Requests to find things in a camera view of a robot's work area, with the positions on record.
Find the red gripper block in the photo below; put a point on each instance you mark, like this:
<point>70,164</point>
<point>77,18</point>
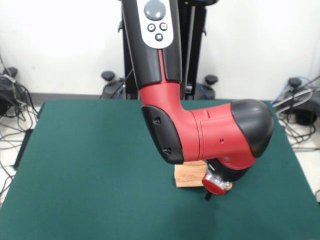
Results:
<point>213,187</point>

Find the tan terry towel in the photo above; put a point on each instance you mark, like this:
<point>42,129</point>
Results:
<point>187,177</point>

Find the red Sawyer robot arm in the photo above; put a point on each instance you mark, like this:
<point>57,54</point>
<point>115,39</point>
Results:
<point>212,132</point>

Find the gray floor leg black knob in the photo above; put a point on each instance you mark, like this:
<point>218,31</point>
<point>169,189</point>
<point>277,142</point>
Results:
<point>6,100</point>
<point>300,110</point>

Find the dark green table cloth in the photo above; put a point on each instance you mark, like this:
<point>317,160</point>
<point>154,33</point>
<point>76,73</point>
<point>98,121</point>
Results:
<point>75,175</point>

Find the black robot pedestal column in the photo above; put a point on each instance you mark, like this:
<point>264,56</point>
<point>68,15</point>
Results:
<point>197,37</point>

